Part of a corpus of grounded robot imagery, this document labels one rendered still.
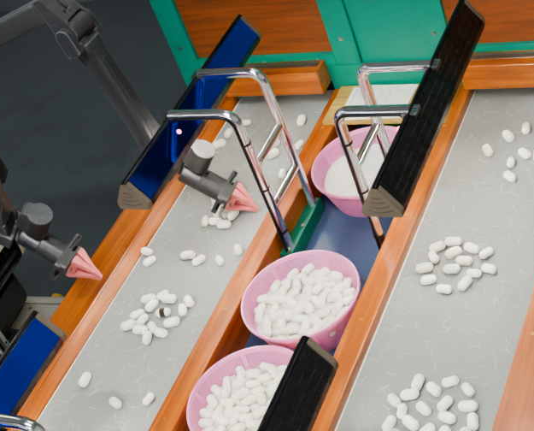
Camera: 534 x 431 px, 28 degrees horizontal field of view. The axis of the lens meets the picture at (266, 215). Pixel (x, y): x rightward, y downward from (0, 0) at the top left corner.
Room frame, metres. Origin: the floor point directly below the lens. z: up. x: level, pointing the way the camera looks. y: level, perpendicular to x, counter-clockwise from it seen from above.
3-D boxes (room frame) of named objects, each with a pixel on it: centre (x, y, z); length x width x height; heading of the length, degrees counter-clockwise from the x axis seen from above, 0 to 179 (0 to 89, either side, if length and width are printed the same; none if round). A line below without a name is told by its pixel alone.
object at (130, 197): (2.10, 0.06, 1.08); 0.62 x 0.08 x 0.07; 142
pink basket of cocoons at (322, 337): (1.72, 0.00, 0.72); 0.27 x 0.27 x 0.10
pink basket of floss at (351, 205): (2.07, -0.27, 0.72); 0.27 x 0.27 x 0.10
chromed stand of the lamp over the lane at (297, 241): (2.05, 0.00, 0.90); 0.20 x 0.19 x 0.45; 142
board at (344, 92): (2.24, -0.40, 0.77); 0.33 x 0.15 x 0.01; 52
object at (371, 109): (1.81, -0.32, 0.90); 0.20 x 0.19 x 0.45; 142
